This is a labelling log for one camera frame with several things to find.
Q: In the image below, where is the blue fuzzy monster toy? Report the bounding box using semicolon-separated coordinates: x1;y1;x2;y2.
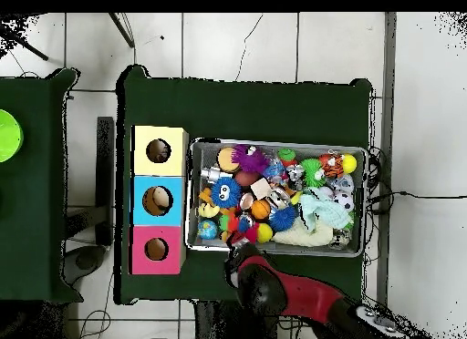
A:
211;177;243;209

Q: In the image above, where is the wooden three-hole box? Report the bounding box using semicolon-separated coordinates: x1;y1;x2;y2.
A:
130;124;191;277

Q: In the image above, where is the black tripod leg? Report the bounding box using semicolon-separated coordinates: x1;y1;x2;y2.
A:
0;21;49;62
109;12;136;48

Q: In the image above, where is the orange tiger plush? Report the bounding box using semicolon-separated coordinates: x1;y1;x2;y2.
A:
318;153;346;179

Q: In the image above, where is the yellow ball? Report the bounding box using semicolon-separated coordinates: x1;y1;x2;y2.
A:
254;221;275;245

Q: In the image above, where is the dark green tablecloth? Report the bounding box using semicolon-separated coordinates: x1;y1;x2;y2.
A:
115;65;373;313

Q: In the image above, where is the lime green round object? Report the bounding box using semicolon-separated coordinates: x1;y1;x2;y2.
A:
0;108;24;164

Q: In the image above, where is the green covered side table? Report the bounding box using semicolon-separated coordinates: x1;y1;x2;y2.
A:
0;67;81;305

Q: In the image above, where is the black upright bar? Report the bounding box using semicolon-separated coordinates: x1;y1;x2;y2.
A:
96;116;117;247

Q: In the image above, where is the cream knit cloth roll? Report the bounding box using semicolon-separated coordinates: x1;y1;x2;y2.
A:
273;221;336;248

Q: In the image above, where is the purple spiky ball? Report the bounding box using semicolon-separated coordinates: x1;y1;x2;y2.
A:
232;142;271;177

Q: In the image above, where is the black and white soccer ball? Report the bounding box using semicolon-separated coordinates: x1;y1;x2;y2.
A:
334;192;357;213

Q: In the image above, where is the brown toy football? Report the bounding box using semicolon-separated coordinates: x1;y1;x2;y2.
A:
234;169;261;190

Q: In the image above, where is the mint green knit cloth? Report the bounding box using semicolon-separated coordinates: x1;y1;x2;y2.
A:
297;189;355;234

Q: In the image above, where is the clear mesh bin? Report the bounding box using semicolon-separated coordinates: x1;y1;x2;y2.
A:
187;138;369;260

